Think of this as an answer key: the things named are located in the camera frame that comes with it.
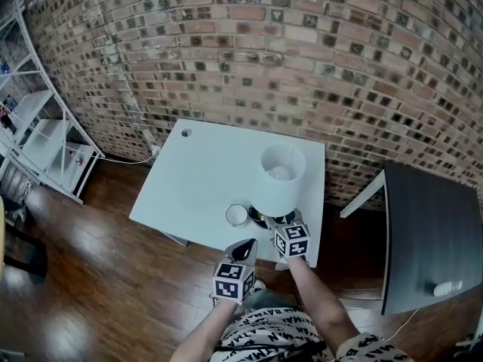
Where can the person's right shoe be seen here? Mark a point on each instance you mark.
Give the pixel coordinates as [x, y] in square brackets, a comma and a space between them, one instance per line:
[281, 266]

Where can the person's left shoe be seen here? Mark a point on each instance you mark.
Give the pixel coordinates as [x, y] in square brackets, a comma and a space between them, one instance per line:
[259, 284]

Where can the white table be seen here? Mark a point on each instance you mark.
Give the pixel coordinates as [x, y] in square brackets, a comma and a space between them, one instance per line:
[196, 187]

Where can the white wall socket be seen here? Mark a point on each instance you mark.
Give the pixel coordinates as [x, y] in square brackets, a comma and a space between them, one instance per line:
[154, 150]

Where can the white shade table lamp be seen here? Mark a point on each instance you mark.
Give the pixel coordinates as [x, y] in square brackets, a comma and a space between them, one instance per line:
[279, 191]

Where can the person's shoe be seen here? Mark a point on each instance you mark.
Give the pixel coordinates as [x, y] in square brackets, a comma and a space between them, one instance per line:
[259, 284]
[281, 266]

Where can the white shelf unit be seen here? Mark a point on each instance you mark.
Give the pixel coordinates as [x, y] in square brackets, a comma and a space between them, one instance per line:
[34, 106]

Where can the dark grey table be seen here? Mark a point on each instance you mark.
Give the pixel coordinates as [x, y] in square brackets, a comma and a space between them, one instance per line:
[426, 232]

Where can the person's left forearm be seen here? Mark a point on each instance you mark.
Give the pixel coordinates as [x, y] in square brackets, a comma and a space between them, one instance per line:
[203, 334]

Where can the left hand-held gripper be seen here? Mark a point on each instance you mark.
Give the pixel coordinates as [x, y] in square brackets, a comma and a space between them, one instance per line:
[230, 283]

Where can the black stool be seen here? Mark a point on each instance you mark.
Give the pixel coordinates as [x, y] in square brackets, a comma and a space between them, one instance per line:
[37, 262]

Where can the person's right forearm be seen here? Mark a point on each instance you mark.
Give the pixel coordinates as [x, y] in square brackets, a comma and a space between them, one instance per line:
[320, 307]

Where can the person's grey trousers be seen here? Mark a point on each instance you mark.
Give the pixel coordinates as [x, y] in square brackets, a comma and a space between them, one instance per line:
[271, 300]

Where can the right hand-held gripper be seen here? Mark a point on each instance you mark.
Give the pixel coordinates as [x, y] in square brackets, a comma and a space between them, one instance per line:
[292, 241]

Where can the white cup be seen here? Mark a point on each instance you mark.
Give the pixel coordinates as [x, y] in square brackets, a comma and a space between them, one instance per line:
[237, 215]

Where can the person's printed shirt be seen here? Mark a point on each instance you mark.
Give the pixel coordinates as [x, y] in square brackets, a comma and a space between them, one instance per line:
[264, 334]

